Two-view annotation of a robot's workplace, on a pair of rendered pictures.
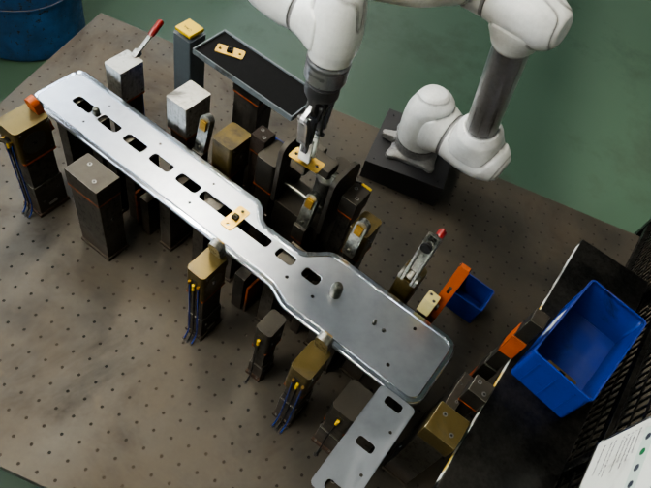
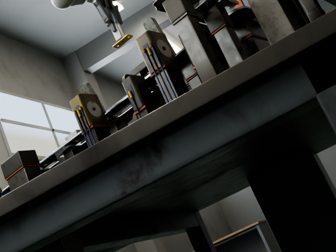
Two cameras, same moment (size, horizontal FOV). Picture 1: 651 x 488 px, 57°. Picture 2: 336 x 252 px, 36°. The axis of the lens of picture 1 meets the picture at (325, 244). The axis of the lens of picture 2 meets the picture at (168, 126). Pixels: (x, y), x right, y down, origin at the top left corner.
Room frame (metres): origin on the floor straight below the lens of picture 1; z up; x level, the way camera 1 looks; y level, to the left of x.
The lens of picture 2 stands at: (-0.78, -0.28, 0.38)
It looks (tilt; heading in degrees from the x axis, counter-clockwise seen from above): 16 degrees up; 12
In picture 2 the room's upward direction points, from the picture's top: 24 degrees counter-clockwise
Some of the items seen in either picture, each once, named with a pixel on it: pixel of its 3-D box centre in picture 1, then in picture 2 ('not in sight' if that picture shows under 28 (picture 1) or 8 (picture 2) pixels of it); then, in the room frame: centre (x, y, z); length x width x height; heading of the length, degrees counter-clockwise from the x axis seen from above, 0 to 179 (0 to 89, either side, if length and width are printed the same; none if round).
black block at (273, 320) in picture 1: (262, 350); (148, 121); (0.66, 0.07, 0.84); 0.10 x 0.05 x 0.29; 159
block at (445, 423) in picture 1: (421, 446); (278, 22); (0.55, -0.39, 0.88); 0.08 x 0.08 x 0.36; 69
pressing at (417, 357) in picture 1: (228, 216); (107, 122); (0.93, 0.27, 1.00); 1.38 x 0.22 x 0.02; 69
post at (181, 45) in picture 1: (189, 89); not in sight; (1.42, 0.59, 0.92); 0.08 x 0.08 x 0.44; 69
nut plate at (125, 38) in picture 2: (306, 159); (122, 40); (0.97, 0.11, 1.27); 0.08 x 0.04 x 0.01; 72
